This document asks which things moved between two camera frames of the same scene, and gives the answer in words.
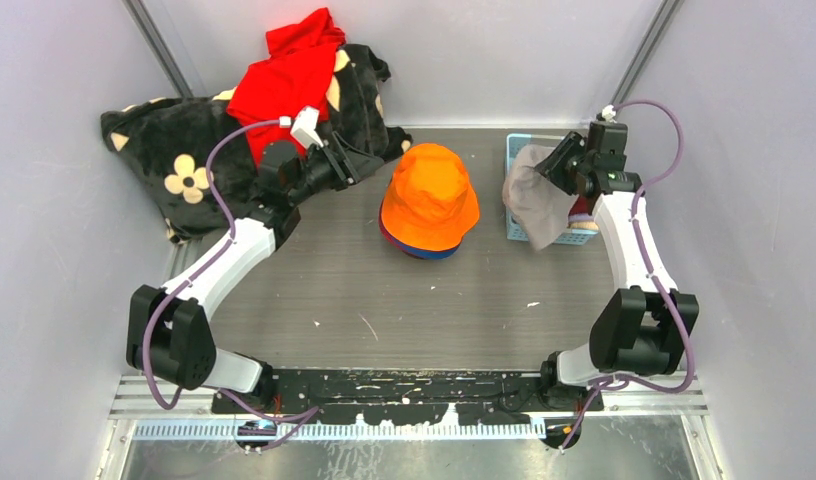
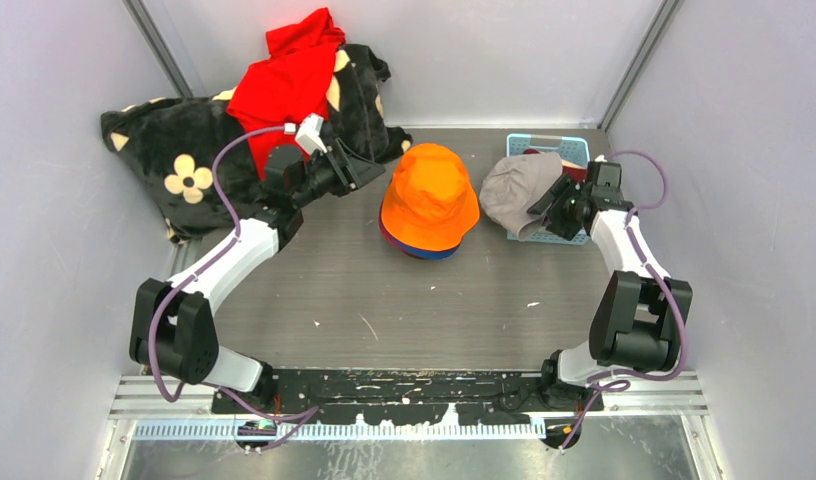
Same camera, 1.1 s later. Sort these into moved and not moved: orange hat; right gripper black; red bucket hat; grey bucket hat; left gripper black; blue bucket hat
Moved: grey bucket hat; right gripper black
Not moved: orange hat; left gripper black; blue bucket hat; red bucket hat
